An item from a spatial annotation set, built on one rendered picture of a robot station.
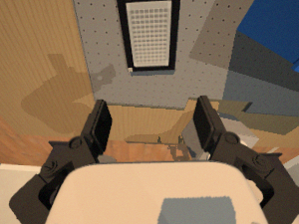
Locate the blue bin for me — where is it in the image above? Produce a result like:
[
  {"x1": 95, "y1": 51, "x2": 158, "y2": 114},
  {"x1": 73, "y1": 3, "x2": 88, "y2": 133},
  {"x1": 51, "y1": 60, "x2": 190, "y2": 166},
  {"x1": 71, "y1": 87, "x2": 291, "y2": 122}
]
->
[{"x1": 236, "y1": 0, "x2": 299, "y2": 73}]

